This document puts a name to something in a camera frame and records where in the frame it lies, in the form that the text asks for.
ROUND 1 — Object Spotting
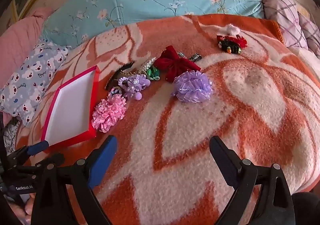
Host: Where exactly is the purple ruffle scrunchie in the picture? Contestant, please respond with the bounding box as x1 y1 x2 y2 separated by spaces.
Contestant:
171 70 214 103

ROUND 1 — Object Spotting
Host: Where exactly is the white pink pompom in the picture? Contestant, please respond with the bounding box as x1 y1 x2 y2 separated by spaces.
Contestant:
224 24 240 35

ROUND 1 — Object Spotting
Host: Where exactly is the black hair comb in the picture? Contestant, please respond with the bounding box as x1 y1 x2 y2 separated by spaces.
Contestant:
110 61 136 78

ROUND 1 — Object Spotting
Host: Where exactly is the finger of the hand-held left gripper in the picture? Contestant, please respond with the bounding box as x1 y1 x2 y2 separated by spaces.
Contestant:
35 153 65 167
10 141 49 163

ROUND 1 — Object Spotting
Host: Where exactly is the person's left hand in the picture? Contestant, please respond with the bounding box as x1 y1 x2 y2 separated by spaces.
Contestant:
15 196 34 224

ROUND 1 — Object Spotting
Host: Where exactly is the pink quilt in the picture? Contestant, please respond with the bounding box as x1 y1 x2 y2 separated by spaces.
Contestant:
0 7 54 88

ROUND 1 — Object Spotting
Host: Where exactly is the purple plaid pillow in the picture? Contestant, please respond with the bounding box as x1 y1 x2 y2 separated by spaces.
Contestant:
260 0 320 59

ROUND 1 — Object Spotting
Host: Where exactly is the beige banana hair clip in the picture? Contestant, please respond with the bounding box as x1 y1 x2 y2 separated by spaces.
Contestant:
104 71 144 90

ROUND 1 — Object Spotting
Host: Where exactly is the pink ruffle scrunchie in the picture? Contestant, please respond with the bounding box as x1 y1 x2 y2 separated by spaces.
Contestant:
92 95 127 133

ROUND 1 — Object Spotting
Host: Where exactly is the purple cartoon hair tie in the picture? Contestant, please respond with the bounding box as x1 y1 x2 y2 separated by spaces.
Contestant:
118 74 151 101

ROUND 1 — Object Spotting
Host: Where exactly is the red velvet bow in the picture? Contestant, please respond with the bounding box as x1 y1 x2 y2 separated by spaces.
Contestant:
153 45 202 83

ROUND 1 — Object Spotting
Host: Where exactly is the black plush hair clip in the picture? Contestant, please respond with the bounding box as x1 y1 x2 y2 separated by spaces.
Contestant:
219 40 242 54

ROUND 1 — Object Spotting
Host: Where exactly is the green small hair clip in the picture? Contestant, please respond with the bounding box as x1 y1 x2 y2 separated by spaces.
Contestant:
146 66 162 81

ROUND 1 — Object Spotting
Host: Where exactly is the red ribbon hair clip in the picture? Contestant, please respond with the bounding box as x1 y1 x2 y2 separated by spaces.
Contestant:
216 34 248 47

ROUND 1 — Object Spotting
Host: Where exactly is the orange white floral blanket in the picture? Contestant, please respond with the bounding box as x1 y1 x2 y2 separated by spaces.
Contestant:
15 13 320 225

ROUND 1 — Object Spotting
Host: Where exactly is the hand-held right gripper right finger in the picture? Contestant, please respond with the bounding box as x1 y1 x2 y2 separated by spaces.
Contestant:
209 136 294 225

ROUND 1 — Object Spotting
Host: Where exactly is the black white patterned cloth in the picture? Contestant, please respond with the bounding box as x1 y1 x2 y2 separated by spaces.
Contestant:
2 120 18 155

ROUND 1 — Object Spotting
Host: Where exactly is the pearl hair clip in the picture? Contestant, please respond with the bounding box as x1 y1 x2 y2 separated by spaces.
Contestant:
139 57 157 74

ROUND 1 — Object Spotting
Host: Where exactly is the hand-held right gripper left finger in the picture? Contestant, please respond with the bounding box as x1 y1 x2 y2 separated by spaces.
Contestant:
31 135 118 225

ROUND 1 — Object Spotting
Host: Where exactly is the red box with white inside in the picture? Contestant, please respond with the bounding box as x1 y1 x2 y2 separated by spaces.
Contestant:
41 65 101 147

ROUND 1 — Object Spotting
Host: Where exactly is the blue bear print pillow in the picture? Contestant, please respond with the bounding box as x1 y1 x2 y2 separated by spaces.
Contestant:
0 40 69 125

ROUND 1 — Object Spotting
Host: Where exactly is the beaded bracelet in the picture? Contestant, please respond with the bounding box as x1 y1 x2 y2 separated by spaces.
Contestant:
108 86 124 96

